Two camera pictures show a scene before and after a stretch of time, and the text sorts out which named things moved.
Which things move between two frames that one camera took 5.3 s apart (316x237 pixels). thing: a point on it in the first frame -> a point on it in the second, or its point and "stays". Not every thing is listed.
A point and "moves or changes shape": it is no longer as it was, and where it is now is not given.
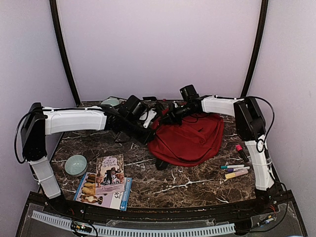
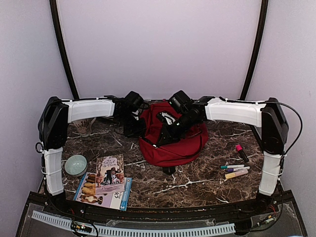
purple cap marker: [236, 169] stays
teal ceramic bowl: [76, 165] stays
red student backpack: [197, 138] moves or changes shape
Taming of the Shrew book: [109, 174] stays
